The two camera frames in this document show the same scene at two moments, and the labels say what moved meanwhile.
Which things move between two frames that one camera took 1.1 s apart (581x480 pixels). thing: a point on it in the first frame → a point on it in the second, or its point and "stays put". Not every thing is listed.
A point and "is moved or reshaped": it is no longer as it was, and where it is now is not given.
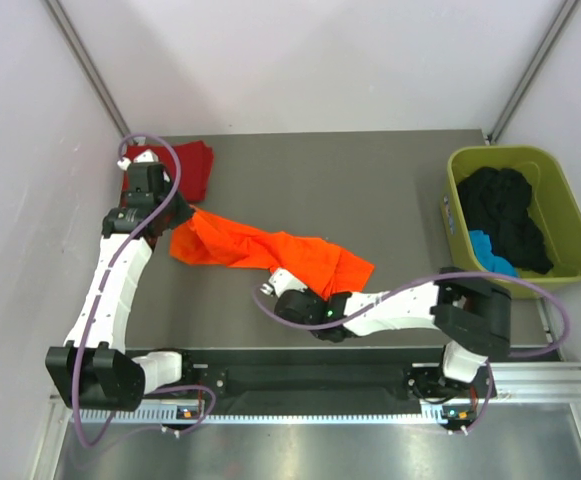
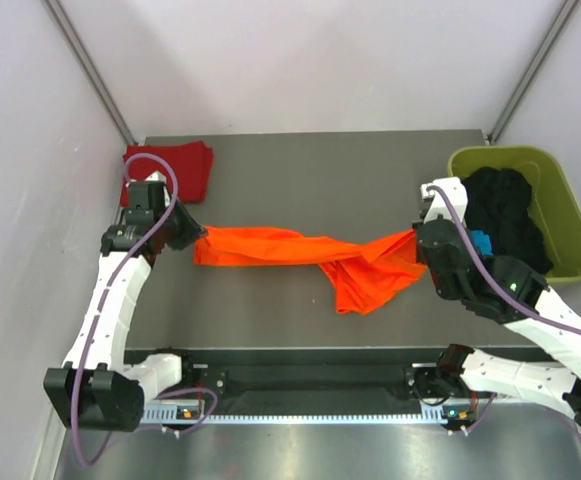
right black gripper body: x=313 y=294 → x=442 y=287
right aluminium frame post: x=530 y=71 stays put
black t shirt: x=495 y=201 stays put
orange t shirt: x=205 y=239 is moved or reshaped
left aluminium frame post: x=86 y=64 stays put
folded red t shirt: x=196 y=160 stays put
